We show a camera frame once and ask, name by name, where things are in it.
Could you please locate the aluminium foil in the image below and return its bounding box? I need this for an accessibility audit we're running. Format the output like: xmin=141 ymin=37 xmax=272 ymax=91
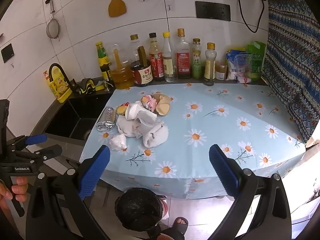
xmin=96 ymin=106 xmax=116 ymax=132

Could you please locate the white paper napkin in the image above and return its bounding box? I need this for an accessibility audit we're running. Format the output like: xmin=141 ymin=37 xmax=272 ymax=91
xmin=125 ymin=101 xmax=157 ymax=131

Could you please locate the pink red wrapper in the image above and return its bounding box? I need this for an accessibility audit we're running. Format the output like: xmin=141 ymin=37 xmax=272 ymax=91
xmin=140 ymin=94 xmax=157 ymax=112

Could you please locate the plastic white tissue ball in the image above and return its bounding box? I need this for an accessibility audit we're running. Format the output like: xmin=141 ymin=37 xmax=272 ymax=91
xmin=109 ymin=134 xmax=127 ymax=151

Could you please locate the white knit cloth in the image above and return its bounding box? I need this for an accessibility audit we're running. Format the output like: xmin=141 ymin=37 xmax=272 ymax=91
xmin=116 ymin=115 xmax=142 ymax=138
xmin=143 ymin=122 xmax=169 ymax=148

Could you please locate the black kitchen sink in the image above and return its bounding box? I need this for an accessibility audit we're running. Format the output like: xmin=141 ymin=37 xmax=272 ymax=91
xmin=44 ymin=94 xmax=111 ymax=141

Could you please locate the black trash bin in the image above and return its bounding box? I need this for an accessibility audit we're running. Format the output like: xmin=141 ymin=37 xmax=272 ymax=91
xmin=114 ymin=187 xmax=164 ymax=232

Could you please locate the person's left hand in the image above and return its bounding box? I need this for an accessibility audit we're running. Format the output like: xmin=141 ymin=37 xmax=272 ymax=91
xmin=0 ymin=177 xmax=28 ymax=211

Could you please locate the yellow dish soap bottle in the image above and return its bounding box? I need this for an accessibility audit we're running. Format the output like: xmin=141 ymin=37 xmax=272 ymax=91
xmin=43 ymin=66 xmax=72 ymax=103

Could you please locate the blue daisy tablecloth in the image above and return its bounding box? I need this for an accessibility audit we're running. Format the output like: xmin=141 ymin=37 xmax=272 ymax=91
xmin=79 ymin=82 xmax=307 ymax=201

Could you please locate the black sink faucet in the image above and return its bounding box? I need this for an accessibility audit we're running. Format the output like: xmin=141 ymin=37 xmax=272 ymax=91
xmin=48 ymin=63 xmax=71 ymax=97

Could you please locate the person's sandalled foot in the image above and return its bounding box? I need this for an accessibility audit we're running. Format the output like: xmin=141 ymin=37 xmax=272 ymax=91
xmin=162 ymin=217 xmax=188 ymax=239

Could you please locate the yellow black sponge cloth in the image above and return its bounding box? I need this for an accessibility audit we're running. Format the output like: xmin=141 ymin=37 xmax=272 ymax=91
xmin=75 ymin=79 xmax=105 ymax=95

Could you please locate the pink white bin base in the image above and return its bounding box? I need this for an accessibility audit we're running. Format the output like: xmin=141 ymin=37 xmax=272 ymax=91
xmin=159 ymin=196 xmax=169 ymax=220

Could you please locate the green cap sauce bottle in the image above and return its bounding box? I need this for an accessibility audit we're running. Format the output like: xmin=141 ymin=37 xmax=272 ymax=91
xmin=95 ymin=41 xmax=113 ymax=84

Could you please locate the white blue salt bag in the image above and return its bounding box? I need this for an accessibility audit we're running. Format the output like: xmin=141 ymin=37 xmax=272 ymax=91
xmin=226 ymin=50 xmax=252 ymax=84

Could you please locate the small glass jar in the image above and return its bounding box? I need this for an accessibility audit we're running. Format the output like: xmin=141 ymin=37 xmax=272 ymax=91
xmin=215 ymin=61 xmax=227 ymax=81

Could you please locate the dark soy sauce jug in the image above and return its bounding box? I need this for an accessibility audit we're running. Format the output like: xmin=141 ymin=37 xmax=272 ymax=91
xmin=130 ymin=46 xmax=153 ymax=87

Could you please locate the large cooking oil jug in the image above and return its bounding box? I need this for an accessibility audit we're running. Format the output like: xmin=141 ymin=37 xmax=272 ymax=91
xmin=110 ymin=44 xmax=135 ymax=90

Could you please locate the green label oil bottle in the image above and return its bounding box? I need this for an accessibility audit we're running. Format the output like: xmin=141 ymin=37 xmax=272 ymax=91
xmin=191 ymin=38 xmax=202 ymax=80

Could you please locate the tall clear bottle gold cap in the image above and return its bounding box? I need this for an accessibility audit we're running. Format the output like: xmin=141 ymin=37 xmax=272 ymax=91
xmin=130 ymin=34 xmax=140 ymax=63

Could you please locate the blue patterned curtain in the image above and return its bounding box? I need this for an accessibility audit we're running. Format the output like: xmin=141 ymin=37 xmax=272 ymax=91
xmin=263 ymin=0 xmax=319 ymax=144

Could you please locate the small yellow cap bottle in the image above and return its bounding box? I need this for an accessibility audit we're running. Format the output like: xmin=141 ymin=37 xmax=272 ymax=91
xmin=204 ymin=42 xmax=216 ymax=86

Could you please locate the red label sauce bottle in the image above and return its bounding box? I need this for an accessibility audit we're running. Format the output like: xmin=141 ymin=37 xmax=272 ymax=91
xmin=149 ymin=33 xmax=165 ymax=81

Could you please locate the red label liquor bottle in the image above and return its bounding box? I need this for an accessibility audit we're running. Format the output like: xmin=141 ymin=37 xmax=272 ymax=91
xmin=175 ymin=28 xmax=191 ymax=79

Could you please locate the clear vinegar bottle yellow cap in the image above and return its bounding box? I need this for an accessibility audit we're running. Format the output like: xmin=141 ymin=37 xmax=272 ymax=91
xmin=162 ymin=31 xmax=177 ymax=83

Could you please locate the black wall switch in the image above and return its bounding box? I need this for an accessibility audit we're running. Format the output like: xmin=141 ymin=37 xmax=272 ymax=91
xmin=1 ymin=43 xmax=15 ymax=63

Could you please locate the metal strainer on wall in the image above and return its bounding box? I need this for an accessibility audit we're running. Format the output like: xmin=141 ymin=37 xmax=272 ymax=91
xmin=46 ymin=0 xmax=61 ymax=39

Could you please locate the wooden spatula on wall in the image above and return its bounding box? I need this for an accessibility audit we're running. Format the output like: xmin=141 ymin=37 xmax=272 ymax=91
xmin=108 ymin=0 xmax=127 ymax=18

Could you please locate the black wall outlet strip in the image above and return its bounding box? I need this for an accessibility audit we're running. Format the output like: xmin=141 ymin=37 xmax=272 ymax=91
xmin=195 ymin=1 xmax=231 ymax=21

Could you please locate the black power cable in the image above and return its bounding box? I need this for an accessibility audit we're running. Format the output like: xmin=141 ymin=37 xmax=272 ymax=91
xmin=236 ymin=0 xmax=267 ymax=34

